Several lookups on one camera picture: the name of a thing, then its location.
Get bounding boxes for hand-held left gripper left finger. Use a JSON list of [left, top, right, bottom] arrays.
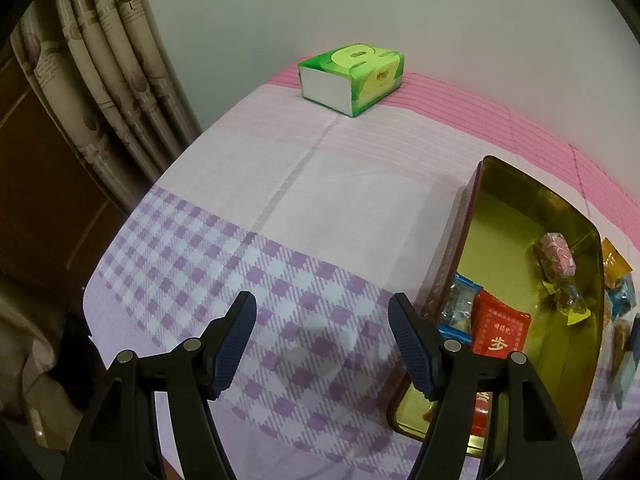
[[60, 291, 258, 480]]

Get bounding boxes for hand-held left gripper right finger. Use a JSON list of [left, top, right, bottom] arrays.
[[388, 292, 583, 480]]

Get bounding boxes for blue-edged clear snack packet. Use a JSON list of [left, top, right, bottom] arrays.
[[439, 272, 483, 346]]

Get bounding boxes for red snack packet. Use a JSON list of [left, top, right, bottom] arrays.
[[470, 290, 532, 358], [422, 390, 493, 438]]

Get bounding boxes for maroon and gold tin box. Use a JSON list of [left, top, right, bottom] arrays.
[[386, 156, 605, 461]]

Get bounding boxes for clear candy with yellow ends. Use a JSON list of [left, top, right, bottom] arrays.
[[545, 280, 591, 327]]

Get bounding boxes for pink patterned candy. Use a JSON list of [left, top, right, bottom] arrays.
[[534, 232, 577, 281]]

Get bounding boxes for clear packet of golden snack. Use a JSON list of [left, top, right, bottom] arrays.
[[607, 305, 636, 376]]

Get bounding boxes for blue packet with red mark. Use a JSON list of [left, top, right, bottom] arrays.
[[606, 274, 637, 318]]

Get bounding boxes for yellow snack packet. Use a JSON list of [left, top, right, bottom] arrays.
[[600, 238, 632, 291]]

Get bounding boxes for pink and purple checked sheet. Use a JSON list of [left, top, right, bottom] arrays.
[[82, 55, 640, 480]]

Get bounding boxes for beige cloth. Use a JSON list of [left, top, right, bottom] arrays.
[[0, 275, 101, 451]]

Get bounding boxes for brown wooden door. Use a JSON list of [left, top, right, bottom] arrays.
[[0, 50, 131, 311]]

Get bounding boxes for green tissue pack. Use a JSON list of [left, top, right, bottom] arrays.
[[297, 42, 405, 118]]

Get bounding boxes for beige patterned curtain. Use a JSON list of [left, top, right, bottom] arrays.
[[10, 0, 203, 211]]

